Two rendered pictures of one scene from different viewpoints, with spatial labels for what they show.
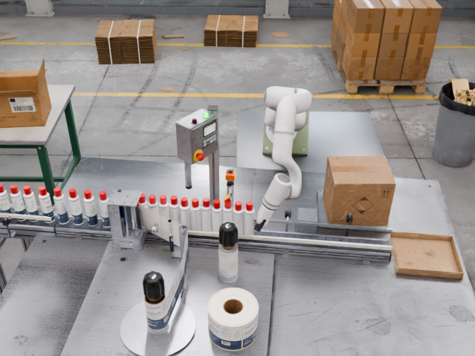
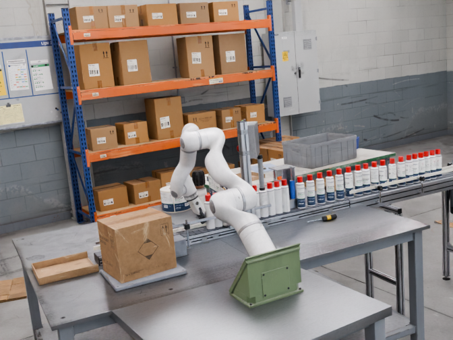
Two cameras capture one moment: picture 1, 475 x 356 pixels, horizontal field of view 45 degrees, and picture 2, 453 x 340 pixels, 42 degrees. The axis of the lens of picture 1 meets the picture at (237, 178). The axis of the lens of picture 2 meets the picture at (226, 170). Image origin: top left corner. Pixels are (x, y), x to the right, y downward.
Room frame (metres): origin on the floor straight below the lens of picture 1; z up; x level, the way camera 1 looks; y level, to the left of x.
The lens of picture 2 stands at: (4.97, -1.63, 1.88)
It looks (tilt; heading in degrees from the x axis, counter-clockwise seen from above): 11 degrees down; 149
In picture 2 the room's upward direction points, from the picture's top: 5 degrees counter-clockwise
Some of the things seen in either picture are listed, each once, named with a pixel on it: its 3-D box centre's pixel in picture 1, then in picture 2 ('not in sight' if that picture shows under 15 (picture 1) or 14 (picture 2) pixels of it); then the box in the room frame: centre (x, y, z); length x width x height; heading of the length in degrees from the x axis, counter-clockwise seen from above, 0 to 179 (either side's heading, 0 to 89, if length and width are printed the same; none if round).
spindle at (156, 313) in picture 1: (155, 301); not in sight; (1.51, 0.32, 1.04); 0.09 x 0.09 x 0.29
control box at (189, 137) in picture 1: (197, 136); (248, 139); (2.19, 0.18, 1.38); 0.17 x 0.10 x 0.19; 139
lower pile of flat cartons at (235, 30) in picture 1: (231, 30); not in sight; (6.71, 0.09, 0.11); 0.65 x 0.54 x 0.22; 87
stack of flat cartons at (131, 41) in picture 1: (126, 41); not in sight; (6.21, 1.29, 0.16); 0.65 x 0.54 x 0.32; 95
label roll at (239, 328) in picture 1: (232, 318); (176, 198); (1.50, 0.01, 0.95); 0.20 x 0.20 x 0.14
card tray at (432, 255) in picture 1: (425, 253); (64, 267); (1.99, -0.91, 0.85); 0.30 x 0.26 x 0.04; 84
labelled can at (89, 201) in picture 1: (90, 208); (320, 188); (2.16, 0.72, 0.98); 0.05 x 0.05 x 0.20
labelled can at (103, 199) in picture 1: (105, 209); (310, 190); (2.15, 0.65, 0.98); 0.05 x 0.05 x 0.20
